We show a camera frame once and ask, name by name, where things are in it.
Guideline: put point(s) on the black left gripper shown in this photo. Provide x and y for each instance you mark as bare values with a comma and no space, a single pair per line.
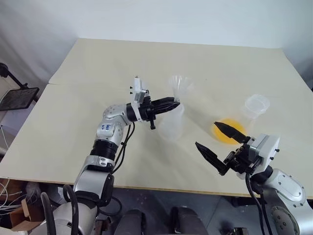
147,110

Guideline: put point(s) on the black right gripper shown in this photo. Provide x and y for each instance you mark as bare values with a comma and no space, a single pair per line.
242,157

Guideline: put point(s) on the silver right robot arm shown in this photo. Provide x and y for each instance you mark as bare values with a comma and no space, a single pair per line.
288,188

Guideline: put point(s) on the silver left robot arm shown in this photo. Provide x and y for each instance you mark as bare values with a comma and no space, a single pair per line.
107,129

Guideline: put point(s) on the clear flask with orange liquid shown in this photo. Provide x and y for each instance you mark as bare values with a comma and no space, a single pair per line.
228,133

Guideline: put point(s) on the clear plastic cup stack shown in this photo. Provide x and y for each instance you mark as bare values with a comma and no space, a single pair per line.
171,127

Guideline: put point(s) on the dark rounded shape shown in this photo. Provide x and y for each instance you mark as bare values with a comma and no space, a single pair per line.
188,220
130,221

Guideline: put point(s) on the black flat screen panel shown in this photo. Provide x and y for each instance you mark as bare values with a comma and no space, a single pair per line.
18,98

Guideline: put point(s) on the silver robot torso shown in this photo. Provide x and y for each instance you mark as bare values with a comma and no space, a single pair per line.
63,220

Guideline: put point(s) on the brown cardboard box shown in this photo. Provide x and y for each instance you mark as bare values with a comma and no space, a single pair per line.
27,213

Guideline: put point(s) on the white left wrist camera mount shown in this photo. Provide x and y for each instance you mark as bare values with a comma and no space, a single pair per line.
137,94

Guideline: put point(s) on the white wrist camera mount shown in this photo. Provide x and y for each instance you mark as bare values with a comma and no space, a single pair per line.
266,149
137,94

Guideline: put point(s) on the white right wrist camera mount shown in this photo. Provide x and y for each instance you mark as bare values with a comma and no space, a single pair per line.
266,149

